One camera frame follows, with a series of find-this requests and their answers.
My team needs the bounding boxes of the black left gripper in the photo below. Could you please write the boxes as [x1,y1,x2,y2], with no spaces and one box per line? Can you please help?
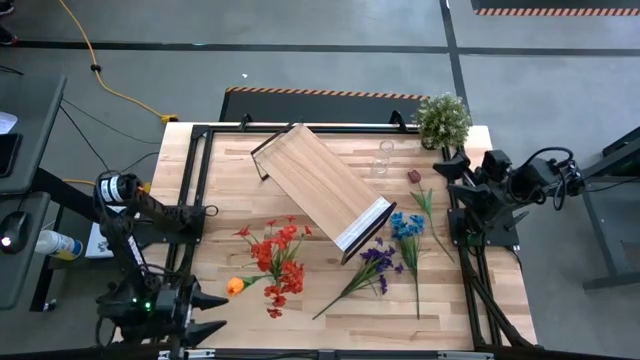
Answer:
[166,278,231,349]

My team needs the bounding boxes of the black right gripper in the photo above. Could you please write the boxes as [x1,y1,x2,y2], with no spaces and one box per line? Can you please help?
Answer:
[432,152,520,222]

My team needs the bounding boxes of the orange artificial tulip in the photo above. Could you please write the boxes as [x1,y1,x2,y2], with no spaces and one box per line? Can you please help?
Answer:
[225,273,274,298]

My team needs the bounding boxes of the blue artificial flower bunch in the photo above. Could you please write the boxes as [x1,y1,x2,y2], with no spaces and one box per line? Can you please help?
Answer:
[389,211,428,321]

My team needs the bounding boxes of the red artificial flower bunch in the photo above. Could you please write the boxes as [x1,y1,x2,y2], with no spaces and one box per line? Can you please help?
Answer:
[232,214,314,320]

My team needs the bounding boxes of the purple artificial flower bunch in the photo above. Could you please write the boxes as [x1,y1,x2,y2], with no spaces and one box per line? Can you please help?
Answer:
[311,236,406,321]

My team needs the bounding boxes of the dark red artificial tulip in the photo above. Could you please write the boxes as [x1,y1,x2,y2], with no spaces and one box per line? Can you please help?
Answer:
[406,168,456,264]

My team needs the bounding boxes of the green potted plant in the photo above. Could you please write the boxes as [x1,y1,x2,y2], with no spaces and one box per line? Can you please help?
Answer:
[412,92,473,151]

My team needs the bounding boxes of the clear glass vase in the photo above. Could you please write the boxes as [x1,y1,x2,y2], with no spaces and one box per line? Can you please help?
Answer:
[370,139,396,176]

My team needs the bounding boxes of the white box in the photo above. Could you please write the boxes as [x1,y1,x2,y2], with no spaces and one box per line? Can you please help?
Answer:
[83,222,114,260]

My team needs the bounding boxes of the black metal stand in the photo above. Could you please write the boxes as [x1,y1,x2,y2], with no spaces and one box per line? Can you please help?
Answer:
[578,124,640,292]

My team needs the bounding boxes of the black hazard-striped floor mat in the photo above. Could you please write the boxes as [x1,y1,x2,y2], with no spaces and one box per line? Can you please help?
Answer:
[219,85,431,124]
[470,0,640,17]

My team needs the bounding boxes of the white spray can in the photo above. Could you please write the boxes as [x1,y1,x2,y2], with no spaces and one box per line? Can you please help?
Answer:
[33,228,85,262]

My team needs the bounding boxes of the black computer mouse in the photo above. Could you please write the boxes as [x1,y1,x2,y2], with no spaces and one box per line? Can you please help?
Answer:
[0,210,31,255]

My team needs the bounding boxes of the black desk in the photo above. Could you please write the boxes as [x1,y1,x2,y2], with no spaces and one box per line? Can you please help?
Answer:
[0,73,69,312]

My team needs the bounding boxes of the black tablet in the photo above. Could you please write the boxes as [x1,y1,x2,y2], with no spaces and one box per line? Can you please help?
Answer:
[0,132,23,179]

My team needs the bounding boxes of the white paper sheet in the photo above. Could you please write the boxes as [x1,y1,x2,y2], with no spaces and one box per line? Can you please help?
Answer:
[0,110,19,135]

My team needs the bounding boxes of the black aluminium rig frame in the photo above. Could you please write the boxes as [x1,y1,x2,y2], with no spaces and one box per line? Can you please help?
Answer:
[154,110,540,360]

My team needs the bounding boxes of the black cable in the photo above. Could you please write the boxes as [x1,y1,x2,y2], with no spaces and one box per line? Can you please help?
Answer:
[58,97,162,177]

